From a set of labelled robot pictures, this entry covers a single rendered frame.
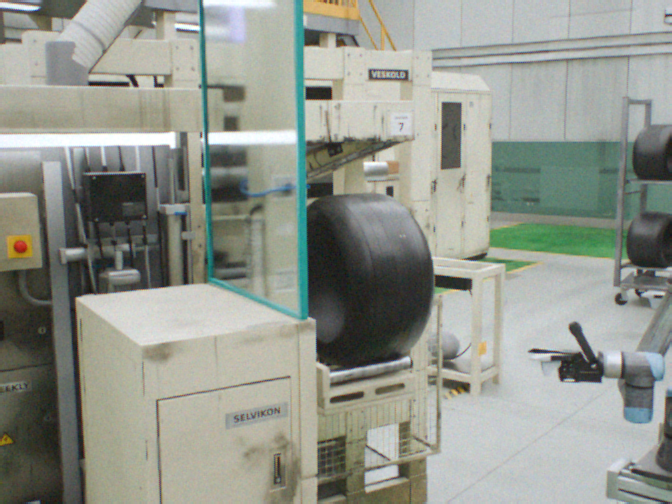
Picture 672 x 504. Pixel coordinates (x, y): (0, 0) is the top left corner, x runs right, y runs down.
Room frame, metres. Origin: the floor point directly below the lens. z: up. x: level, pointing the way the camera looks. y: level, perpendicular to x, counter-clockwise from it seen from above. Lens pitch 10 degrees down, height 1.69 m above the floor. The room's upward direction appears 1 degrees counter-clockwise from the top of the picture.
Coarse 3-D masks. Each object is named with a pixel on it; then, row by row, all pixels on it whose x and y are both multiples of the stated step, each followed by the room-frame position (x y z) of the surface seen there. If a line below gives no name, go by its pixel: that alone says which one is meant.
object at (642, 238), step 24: (624, 120) 7.54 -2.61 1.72; (648, 120) 7.97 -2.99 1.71; (624, 144) 7.54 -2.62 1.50; (648, 144) 7.44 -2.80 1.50; (624, 168) 7.54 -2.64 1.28; (648, 168) 7.43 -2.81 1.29; (648, 216) 7.52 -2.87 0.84; (648, 240) 7.37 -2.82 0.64; (624, 264) 7.64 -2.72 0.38; (648, 264) 7.45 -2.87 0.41; (624, 288) 7.53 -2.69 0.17; (648, 288) 7.36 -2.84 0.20
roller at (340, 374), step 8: (384, 360) 2.64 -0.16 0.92; (392, 360) 2.64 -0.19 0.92; (400, 360) 2.65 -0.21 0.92; (408, 360) 2.67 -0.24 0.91; (336, 368) 2.55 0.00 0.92; (344, 368) 2.55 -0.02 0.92; (352, 368) 2.56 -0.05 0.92; (360, 368) 2.57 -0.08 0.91; (368, 368) 2.58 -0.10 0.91; (376, 368) 2.60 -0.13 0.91; (384, 368) 2.61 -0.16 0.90; (392, 368) 2.63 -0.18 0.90; (400, 368) 2.65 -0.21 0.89; (336, 376) 2.52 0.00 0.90; (344, 376) 2.54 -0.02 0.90; (352, 376) 2.55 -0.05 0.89; (360, 376) 2.57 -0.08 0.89; (368, 376) 2.59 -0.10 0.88
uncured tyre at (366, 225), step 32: (320, 224) 2.65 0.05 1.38; (352, 224) 2.54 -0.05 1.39; (384, 224) 2.57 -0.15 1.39; (416, 224) 2.63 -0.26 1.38; (320, 256) 2.99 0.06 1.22; (352, 256) 2.49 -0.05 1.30; (384, 256) 2.49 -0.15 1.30; (416, 256) 2.55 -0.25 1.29; (320, 288) 2.97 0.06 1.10; (352, 288) 2.48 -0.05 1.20; (384, 288) 2.46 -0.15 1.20; (416, 288) 2.52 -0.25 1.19; (320, 320) 2.90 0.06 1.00; (352, 320) 2.49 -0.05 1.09; (384, 320) 2.47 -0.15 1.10; (416, 320) 2.54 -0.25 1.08; (320, 352) 2.67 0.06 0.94; (352, 352) 2.53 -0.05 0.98; (384, 352) 2.57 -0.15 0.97
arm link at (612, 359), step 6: (606, 354) 2.16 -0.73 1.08; (612, 354) 2.15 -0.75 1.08; (618, 354) 2.15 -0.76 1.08; (606, 360) 2.14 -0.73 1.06; (612, 360) 2.14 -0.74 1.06; (618, 360) 2.14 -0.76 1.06; (606, 366) 2.14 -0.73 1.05; (612, 366) 2.13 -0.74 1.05; (618, 366) 2.13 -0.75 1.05; (606, 372) 2.14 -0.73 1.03; (612, 372) 2.14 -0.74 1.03; (618, 372) 2.13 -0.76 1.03
